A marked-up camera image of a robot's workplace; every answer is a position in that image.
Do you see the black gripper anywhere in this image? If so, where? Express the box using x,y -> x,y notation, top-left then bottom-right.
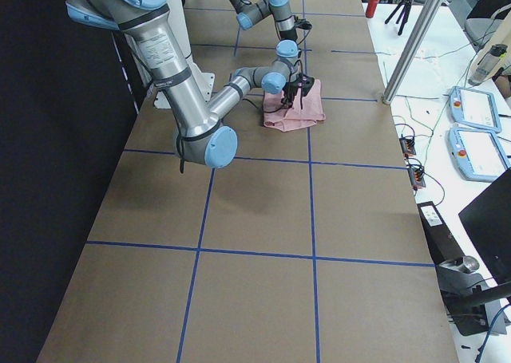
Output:
281,80 -> 300,109
278,27 -> 298,42

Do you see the pink Snoopy t-shirt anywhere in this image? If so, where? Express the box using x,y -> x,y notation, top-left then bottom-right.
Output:
263,80 -> 326,132

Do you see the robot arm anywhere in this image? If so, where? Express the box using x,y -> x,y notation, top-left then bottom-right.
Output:
65,0 -> 300,168
228,0 -> 298,41

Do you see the black tripod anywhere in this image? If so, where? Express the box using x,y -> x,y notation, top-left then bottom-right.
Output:
384,0 -> 413,36

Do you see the orange terminal board far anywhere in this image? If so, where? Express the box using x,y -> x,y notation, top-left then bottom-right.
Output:
399,135 -> 416,158

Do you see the orange terminal board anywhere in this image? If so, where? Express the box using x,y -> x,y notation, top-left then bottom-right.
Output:
399,135 -> 416,158
405,158 -> 426,191

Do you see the orange terminal board near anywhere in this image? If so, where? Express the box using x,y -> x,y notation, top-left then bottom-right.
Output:
405,158 -> 426,191

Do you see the blue teach pendant far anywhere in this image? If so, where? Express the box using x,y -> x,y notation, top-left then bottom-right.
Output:
449,86 -> 502,133

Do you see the blue teach pendant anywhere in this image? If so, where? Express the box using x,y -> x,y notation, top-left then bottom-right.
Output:
447,127 -> 510,183
449,86 -> 502,133

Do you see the blue teach pendant near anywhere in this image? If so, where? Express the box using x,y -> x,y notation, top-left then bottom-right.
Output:
447,127 -> 510,183

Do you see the clear water bottle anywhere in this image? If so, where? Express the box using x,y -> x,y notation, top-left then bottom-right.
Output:
468,44 -> 508,86

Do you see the black monitor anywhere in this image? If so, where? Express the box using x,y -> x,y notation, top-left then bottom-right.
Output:
458,170 -> 511,283

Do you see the black braided camera cable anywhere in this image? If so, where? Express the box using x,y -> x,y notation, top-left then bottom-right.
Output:
229,71 -> 307,115

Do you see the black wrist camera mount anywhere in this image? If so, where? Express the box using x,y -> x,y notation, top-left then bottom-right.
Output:
297,74 -> 315,97
295,18 -> 312,31

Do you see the aluminium frame post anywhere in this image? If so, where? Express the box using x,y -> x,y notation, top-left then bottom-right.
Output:
382,0 -> 444,105

